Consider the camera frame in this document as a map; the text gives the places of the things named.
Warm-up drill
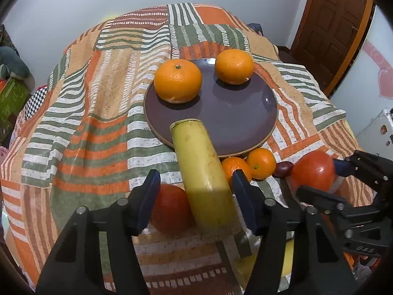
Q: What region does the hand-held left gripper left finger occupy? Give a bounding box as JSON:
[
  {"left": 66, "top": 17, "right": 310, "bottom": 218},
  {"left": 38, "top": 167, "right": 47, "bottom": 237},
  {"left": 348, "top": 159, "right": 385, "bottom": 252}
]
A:
[{"left": 35, "top": 169, "right": 161, "bottom": 295}]

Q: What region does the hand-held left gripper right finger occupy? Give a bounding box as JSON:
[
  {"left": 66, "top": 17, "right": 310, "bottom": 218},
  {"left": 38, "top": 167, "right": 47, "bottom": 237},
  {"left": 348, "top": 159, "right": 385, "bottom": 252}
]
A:
[{"left": 232, "top": 170, "right": 358, "bottom": 295}]

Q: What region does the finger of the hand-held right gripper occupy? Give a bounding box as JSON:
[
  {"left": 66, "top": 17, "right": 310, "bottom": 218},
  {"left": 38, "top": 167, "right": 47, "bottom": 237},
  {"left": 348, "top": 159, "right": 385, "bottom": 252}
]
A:
[
  {"left": 332, "top": 150, "right": 393, "bottom": 192},
  {"left": 296, "top": 185, "right": 350, "bottom": 219}
]

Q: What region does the red tomato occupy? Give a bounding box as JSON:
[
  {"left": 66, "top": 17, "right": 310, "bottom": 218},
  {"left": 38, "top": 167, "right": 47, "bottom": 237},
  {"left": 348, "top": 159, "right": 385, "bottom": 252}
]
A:
[{"left": 291, "top": 150, "right": 336, "bottom": 192}]

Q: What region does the yellow banana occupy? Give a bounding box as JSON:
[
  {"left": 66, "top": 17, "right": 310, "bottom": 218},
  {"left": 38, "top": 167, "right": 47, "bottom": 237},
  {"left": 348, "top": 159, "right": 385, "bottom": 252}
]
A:
[{"left": 170, "top": 120, "right": 242, "bottom": 230}]

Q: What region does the purple round plate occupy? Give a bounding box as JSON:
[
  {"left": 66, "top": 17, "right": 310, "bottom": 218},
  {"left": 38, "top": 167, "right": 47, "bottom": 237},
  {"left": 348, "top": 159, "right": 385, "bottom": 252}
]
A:
[{"left": 144, "top": 58, "right": 279, "bottom": 158}]

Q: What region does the red-orange round fruit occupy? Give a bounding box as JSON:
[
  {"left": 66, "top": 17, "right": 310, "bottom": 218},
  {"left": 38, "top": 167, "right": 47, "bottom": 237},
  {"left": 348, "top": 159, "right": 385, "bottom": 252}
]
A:
[{"left": 150, "top": 184, "right": 195, "bottom": 235}]

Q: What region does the small mandarin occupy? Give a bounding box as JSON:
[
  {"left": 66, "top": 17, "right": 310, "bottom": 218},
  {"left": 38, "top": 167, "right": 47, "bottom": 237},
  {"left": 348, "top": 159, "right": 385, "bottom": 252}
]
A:
[
  {"left": 221, "top": 157, "right": 253, "bottom": 189},
  {"left": 246, "top": 147, "right": 277, "bottom": 181}
]

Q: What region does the small dark red fruit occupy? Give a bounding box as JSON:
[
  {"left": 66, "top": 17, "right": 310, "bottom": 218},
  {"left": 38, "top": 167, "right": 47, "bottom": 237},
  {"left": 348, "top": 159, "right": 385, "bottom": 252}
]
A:
[{"left": 273, "top": 161, "right": 294, "bottom": 178}]

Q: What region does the white appliance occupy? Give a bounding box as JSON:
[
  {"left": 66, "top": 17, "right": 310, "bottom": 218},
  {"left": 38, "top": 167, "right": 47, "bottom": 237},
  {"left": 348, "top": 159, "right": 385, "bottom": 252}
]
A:
[{"left": 356, "top": 107, "right": 393, "bottom": 157}]

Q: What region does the yellow object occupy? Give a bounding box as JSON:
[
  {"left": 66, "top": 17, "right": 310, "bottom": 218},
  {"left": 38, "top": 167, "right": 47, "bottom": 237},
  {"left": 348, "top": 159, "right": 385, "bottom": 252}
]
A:
[{"left": 233, "top": 240, "right": 294, "bottom": 286}]

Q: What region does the striped patchwork tablecloth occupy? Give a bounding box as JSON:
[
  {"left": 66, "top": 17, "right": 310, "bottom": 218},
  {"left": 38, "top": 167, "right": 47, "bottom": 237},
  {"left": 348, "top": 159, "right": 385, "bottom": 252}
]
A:
[{"left": 0, "top": 3, "right": 378, "bottom": 295}]

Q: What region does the large orange with stem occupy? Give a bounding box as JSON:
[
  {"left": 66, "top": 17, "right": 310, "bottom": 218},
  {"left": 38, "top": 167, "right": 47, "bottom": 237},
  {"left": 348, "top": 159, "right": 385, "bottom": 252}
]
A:
[{"left": 154, "top": 59, "right": 203, "bottom": 104}]

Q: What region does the large smooth orange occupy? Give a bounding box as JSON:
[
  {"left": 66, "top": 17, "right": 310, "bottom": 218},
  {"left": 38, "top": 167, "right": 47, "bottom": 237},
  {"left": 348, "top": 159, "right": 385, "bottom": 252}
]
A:
[{"left": 214, "top": 48, "right": 255, "bottom": 86}]

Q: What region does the brown wooden door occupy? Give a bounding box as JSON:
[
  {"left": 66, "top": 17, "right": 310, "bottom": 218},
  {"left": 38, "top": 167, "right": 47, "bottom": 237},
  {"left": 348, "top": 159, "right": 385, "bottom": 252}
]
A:
[{"left": 290, "top": 0, "right": 377, "bottom": 97}]

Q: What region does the black white checkered cloth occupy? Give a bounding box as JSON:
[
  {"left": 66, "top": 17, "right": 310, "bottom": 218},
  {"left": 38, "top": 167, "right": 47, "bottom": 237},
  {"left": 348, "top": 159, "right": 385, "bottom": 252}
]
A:
[{"left": 24, "top": 85, "right": 49, "bottom": 120}]

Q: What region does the green patterned box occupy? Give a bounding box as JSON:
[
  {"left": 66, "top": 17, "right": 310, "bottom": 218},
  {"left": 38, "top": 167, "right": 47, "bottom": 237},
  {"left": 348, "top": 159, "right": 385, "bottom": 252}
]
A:
[{"left": 0, "top": 77, "right": 31, "bottom": 120}]

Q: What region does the grey plush cushion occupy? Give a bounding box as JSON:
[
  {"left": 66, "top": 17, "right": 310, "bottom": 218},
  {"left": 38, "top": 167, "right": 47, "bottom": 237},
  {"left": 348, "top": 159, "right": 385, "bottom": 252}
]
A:
[{"left": 0, "top": 46, "right": 31, "bottom": 79}]

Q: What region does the pink wall decoration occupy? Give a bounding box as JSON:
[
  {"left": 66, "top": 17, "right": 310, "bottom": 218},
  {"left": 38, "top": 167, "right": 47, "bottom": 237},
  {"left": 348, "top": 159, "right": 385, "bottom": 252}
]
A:
[{"left": 364, "top": 41, "right": 393, "bottom": 99}]

